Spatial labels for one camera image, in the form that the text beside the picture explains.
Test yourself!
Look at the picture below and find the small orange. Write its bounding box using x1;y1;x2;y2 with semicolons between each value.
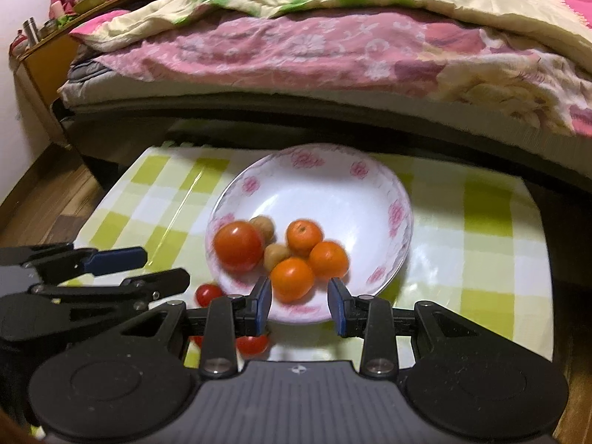
269;256;316;305
286;219;323;258
308;240;349;279

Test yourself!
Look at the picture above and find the green white checkered tablecloth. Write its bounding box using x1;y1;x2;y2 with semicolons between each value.
60;145;556;367

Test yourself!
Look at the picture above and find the brown longan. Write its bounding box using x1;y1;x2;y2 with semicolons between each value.
263;243;292;270
250;215;277;243

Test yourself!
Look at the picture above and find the metal thermos cup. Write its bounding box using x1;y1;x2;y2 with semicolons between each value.
23;17;39;50

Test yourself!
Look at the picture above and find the white pink-flowered plate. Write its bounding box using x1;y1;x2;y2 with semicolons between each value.
205;143;414;325

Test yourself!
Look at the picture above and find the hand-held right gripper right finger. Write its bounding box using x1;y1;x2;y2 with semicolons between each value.
327;277;489;378

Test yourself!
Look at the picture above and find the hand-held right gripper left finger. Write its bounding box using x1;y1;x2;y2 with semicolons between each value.
106;276;273;378

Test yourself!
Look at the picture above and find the large red tomato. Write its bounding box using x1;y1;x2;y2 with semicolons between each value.
213;221;265;273

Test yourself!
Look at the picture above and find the dusky pink floral blanket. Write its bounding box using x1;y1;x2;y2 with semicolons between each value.
97;7;592;138

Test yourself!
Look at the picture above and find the red cherry tomato with stem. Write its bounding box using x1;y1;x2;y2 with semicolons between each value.
236;332;271;357

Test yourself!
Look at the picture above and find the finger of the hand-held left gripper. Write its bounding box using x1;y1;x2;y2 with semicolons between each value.
0;242;149;283
28;267;191;310

